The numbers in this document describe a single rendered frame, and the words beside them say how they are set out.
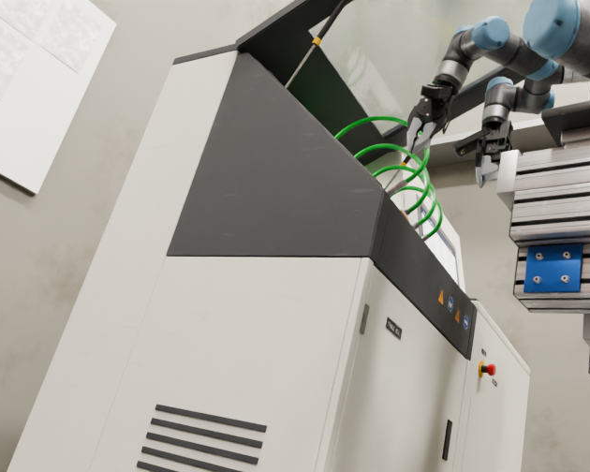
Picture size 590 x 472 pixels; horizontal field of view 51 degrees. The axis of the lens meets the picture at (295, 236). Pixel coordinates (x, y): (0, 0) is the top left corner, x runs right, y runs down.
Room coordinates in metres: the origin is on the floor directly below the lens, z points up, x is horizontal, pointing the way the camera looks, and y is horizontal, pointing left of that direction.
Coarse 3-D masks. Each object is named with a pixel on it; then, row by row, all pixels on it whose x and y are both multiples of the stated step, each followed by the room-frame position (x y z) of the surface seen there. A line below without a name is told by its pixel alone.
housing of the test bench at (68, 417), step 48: (192, 96) 1.56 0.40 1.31; (144, 144) 1.64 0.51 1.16; (192, 144) 1.52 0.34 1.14; (144, 192) 1.59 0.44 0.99; (144, 240) 1.55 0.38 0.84; (96, 288) 1.62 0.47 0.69; (144, 288) 1.51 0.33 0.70; (96, 336) 1.57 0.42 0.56; (48, 384) 1.64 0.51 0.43; (96, 384) 1.53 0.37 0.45; (48, 432) 1.60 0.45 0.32; (96, 432) 1.50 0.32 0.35
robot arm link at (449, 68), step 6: (444, 66) 1.22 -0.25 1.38; (450, 66) 1.22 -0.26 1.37; (456, 66) 1.21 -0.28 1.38; (462, 66) 1.21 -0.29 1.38; (438, 72) 1.24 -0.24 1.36; (444, 72) 1.22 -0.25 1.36; (450, 72) 1.22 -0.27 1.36; (456, 72) 1.22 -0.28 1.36; (462, 72) 1.22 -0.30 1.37; (456, 78) 1.22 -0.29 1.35; (462, 78) 1.23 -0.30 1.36; (462, 84) 1.24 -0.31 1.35
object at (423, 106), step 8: (440, 80) 1.23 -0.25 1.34; (448, 80) 1.22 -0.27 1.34; (456, 88) 1.24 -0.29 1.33; (424, 104) 1.26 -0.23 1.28; (432, 104) 1.25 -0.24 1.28; (440, 104) 1.24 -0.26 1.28; (448, 104) 1.28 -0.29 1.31; (424, 112) 1.26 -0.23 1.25; (432, 112) 1.25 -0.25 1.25; (440, 112) 1.24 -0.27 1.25; (448, 112) 1.27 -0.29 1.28; (424, 120) 1.29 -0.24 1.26; (432, 120) 1.26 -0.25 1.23; (448, 120) 1.29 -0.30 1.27
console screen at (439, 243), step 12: (420, 204) 2.03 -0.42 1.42; (420, 216) 2.01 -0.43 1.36; (432, 216) 2.14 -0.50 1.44; (420, 228) 2.00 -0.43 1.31; (432, 228) 2.11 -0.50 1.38; (432, 240) 2.09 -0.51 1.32; (444, 240) 2.24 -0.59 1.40; (444, 252) 2.21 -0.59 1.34; (444, 264) 2.19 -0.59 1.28; (456, 264) 2.35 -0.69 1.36; (456, 276) 2.32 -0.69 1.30
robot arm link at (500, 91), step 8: (496, 80) 1.45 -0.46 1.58; (504, 80) 1.44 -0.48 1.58; (488, 88) 1.47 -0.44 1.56; (496, 88) 1.45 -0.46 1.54; (504, 88) 1.44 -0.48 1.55; (512, 88) 1.44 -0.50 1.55; (488, 96) 1.47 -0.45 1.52; (496, 96) 1.45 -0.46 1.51; (504, 96) 1.44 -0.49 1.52; (512, 96) 1.44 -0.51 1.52; (488, 104) 1.46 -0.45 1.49; (496, 104) 1.45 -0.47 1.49; (504, 104) 1.45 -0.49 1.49; (512, 104) 1.45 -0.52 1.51
